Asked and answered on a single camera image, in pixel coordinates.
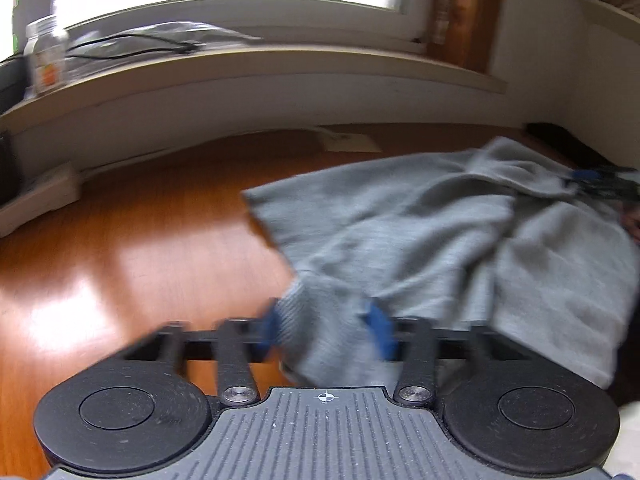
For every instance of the clear plastic bag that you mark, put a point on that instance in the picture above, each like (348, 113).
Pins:
(210, 32)

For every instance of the white shelf board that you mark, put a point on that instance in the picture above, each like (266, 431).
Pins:
(615, 12)

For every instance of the clear jar orange label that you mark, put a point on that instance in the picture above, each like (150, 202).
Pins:
(47, 60)

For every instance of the beige window sill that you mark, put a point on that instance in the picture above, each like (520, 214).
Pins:
(300, 67)

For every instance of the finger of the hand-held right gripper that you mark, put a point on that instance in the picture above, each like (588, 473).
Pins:
(610, 192)
(585, 176)

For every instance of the clear plastic blind wand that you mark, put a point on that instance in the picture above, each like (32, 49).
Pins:
(442, 15)

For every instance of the black folded cloth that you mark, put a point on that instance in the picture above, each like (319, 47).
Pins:
(560, 137)

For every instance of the black power adapter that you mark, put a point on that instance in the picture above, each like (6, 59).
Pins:
(9, 170)

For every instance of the white framed window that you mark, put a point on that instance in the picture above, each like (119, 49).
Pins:
(410, 25)

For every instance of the white flat card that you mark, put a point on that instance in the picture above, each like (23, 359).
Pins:
(350, 142)

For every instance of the black box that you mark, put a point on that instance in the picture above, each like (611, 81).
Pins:
(11, 85)

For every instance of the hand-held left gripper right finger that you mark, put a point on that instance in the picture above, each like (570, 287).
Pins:
(382, 335)

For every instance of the wooden window frame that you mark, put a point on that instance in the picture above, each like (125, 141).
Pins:
(470, 10)

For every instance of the grey sweater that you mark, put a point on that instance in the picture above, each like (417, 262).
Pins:
(425, 240)

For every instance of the white power strip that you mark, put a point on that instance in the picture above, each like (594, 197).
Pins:
(45, 195)

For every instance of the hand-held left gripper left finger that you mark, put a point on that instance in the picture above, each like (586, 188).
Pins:
(270, 332)

